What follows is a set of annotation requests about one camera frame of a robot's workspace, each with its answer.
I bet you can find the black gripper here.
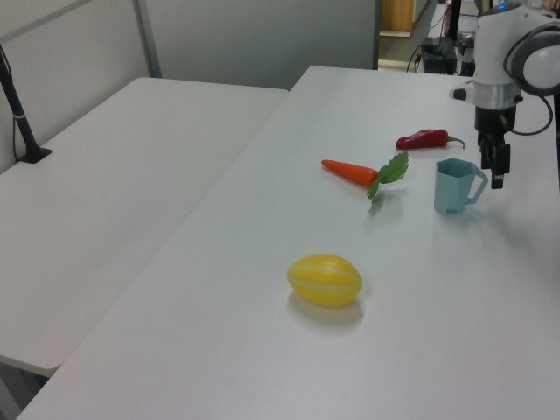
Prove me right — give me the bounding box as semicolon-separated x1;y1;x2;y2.
473;103;518;191

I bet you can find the teal hexagonal mug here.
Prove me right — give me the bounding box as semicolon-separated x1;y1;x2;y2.
433;157;490;217

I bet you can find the red toy chili pepper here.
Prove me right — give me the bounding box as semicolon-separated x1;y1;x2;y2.
395;128;467;151

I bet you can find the black electronics box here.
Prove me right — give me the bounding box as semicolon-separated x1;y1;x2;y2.
419;36;457;76

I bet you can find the orange toy carrot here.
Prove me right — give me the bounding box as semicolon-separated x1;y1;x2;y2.
320;150;410;202

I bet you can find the black vertical pole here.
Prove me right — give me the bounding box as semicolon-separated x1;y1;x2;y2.
445;0;463;44

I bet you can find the brown wooden door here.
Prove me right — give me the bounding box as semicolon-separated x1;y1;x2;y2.
380;0;415;33

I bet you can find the yellow striped toy melon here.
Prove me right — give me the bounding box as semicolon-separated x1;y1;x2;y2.
286;253;363;308

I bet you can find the white side table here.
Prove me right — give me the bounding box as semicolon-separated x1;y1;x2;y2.
0;76;291;379

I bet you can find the black pole with base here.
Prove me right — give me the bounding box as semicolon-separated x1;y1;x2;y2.
0;43;53;165

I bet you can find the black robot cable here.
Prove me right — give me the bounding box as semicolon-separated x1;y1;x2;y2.
501;24;560;137

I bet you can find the grey partition post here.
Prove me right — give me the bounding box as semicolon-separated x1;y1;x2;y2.
130;0;164;81
371;0;382;71

